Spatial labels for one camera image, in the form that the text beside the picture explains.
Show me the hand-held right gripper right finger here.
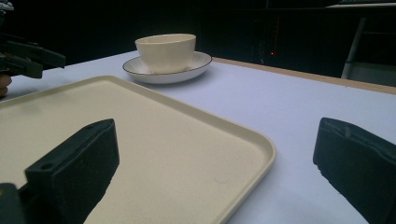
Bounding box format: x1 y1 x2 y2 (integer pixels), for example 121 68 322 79
312 117 396 224

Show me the grey metal stand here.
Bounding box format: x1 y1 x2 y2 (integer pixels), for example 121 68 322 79
340 16 396 89

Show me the white plate with dark rim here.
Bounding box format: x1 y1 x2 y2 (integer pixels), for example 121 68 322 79
121 50 214 85

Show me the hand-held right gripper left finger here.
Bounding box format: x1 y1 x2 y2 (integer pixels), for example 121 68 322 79
18 118 120 224

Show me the cream plastic tray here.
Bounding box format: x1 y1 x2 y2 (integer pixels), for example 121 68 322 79
0 75 277 224

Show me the cream ceramic bowl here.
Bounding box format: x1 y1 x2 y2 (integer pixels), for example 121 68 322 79
134 33 197 75

